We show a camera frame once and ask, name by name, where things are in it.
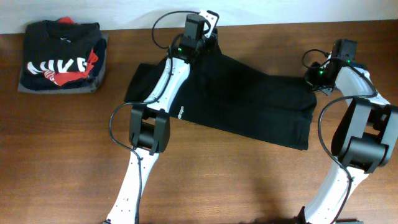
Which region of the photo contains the black t-shirt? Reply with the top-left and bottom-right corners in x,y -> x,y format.
124,27 -> 318,151

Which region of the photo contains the red folded shirt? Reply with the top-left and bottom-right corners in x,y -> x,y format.
42,21 -> 101,86

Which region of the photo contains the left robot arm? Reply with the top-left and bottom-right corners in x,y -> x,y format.
105,10 -> 220,224

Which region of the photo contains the grey folded shirt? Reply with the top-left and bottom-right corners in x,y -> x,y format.
17,33 -> 109,95

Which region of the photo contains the navy folded shirt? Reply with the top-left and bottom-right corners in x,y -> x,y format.
20,39 -> 108,91

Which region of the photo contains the black Nike folded shirt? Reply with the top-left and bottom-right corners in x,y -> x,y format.
23,20 -> 101,75

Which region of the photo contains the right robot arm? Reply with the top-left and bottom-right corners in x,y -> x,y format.
292,39 -> 397,223

